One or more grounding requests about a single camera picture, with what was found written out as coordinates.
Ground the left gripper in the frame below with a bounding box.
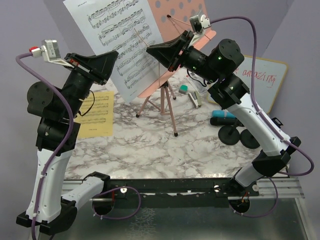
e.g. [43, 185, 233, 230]
[62, 49, 118, 118]

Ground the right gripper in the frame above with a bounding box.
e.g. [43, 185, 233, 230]
[147, 30, 220, 84]

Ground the pink music stand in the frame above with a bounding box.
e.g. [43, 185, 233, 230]
[136, 10, 216, 137]

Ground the white sheet music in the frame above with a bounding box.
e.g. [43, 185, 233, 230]
[63, 0, 167, 103]

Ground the yellow sheet music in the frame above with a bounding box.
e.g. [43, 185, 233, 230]
[74, 91, 114, 139]

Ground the black microphone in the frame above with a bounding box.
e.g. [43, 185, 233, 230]
[210, 117, 244, 127]

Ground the blue toy microphone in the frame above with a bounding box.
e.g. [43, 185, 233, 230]
[211, 110, 236, 119]

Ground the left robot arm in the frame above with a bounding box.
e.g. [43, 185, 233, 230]
[16, 50, 119, 237]

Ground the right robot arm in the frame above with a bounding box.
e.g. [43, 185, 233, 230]
[146, 31, 301, 196]

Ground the green whiteboard eraser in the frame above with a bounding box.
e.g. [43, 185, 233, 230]
[178, 84, 188, 95]

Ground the packaged item flat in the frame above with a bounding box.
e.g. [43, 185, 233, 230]
[186, 72, 207, 95]

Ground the white stapler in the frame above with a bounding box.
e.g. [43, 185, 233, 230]
[188, 91, 202, 109]

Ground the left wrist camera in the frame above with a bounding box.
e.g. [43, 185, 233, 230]
[41, 39, 70, 67]

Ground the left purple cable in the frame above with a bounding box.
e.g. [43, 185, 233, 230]
[15, 46, 142, 240]

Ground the purple cable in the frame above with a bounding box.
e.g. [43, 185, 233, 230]
[15, 46, 142, 240]
[209, 16, 315, 218]

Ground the small whiteboard yellow frame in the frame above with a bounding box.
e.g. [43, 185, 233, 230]
[206, 54, 289, 115]

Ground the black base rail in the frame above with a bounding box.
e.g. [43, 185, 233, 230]
[98, 177, 259, 209]

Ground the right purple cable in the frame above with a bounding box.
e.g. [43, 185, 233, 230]
[209, 16, 315, 218]

